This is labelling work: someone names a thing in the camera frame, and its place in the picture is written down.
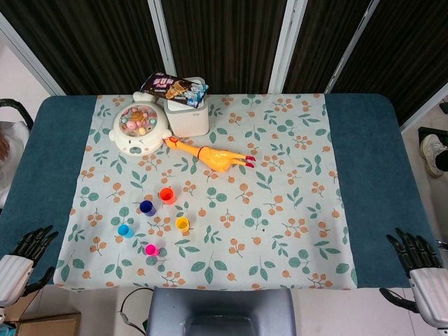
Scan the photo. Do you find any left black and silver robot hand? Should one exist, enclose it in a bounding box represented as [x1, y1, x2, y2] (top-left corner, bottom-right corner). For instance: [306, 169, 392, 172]
[0, 225, 60, 308]

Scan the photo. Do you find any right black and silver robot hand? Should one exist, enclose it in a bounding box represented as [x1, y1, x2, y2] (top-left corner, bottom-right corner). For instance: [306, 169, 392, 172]
[379, 227, 448, 330]

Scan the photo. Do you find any dark blue plastic cup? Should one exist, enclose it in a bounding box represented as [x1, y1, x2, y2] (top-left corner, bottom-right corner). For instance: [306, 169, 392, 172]
[139, 199, 157, 217]

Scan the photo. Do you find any brown cardboard box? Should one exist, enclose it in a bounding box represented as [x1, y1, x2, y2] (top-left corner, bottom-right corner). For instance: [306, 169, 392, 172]
[6, 312, 82, 336]

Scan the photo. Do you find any person in white clothes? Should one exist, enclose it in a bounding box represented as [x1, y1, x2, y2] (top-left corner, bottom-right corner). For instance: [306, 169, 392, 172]
[0, 120, 31, 211]

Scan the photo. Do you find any teal blue table cover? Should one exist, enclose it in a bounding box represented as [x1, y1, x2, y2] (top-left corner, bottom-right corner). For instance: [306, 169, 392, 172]
[0, 93, 435, 290]

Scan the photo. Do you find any white sneaker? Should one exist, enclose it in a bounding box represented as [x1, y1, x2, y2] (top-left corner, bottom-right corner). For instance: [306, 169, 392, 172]
[419, 134, 448, 177]

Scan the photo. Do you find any black chair armrest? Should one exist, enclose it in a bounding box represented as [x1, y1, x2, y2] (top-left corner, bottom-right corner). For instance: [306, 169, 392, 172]
[0, 99, 35, 131]

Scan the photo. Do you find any orange plastic cup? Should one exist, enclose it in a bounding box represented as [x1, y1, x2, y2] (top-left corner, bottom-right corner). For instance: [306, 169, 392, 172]
[159, 187, 176, 206]

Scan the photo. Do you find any white seal fishing toy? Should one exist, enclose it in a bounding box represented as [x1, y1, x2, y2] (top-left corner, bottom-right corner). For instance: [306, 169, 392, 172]
[108, 91, 173, 158]

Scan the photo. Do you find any floral leaf print tablecloth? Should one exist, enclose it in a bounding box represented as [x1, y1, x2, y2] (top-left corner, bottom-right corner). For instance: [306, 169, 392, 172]
[52, 93, 358, 291]

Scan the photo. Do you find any white square desktop bin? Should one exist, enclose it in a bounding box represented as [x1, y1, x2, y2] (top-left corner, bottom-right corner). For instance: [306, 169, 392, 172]
[164, 75, 211, 138]

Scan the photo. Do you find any yellow rubber chicken toy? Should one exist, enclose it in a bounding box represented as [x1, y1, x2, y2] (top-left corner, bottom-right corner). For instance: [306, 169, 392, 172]
[162, 136, 256, 172]

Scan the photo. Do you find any black partition screen panel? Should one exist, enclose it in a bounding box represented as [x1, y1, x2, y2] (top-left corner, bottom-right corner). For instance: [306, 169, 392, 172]
[269, 0, 381, 95]
[0, 0, 176, 96]
[148, 0, 307, 95]
[325, 0, 448, 130]

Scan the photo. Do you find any dark purple snack bag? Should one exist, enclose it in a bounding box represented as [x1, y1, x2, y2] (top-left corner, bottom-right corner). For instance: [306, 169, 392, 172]
[141, 72, 209, 109]

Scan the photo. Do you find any black cable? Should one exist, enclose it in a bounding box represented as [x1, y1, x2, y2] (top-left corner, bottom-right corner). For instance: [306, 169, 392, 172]
[120, 287, 155, 333]

